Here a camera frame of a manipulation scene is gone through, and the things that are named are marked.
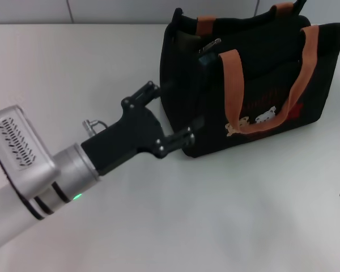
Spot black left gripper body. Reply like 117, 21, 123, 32
80, 97, 168, 175

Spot silver zipper pull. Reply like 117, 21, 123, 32
199, 38, 222, 54

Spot black food bag orange handles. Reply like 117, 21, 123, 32
159, 0, 340, 158

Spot grey cable with metal connector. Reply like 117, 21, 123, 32
82, 118, 107, 134

